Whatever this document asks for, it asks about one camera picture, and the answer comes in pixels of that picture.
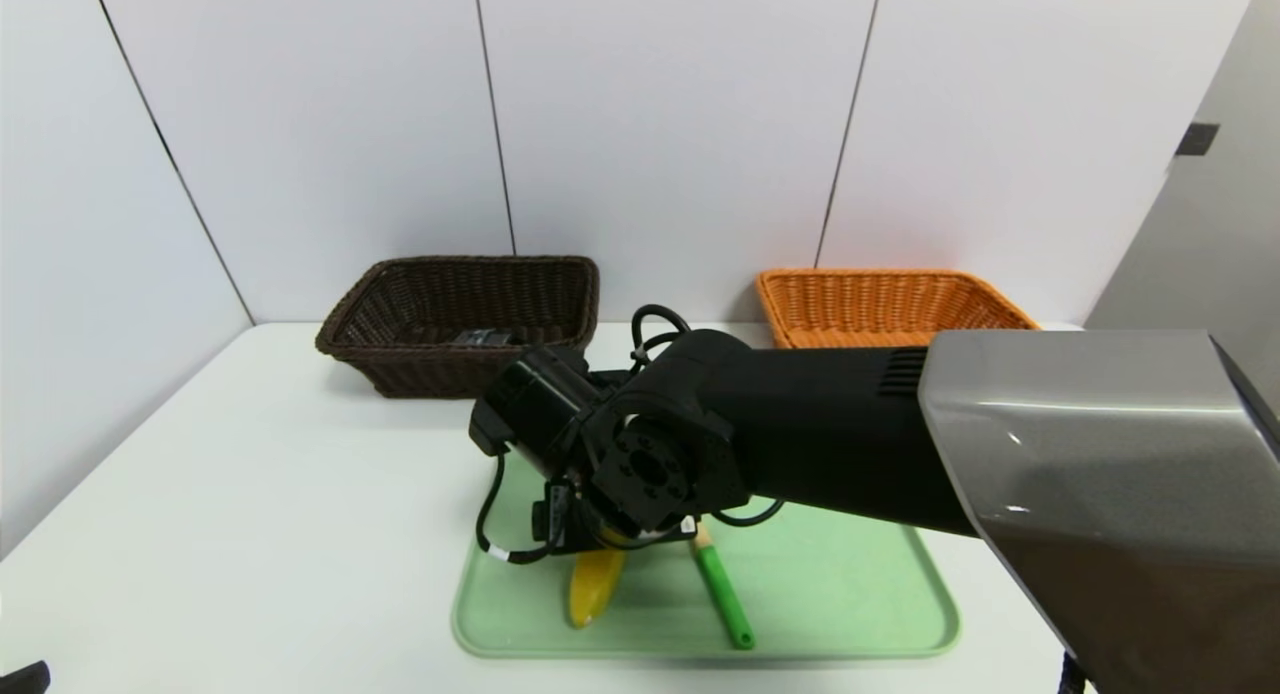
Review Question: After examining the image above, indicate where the wooden pasta fork green handle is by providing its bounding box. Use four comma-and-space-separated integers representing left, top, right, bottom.
690, 522, 757, 651

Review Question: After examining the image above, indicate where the light green plastic tray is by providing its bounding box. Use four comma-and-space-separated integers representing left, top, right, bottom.
450, 454, 963, 661

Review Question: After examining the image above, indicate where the yellow banana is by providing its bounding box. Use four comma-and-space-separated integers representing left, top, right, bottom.
567, 544, 628, 630

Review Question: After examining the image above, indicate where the dark brown wicker basket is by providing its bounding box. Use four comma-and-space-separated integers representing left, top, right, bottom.
316, 255, 601, 400

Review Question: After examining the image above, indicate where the orange wicker basket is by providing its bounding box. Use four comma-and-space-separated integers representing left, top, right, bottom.
755, 268, 1041, 350

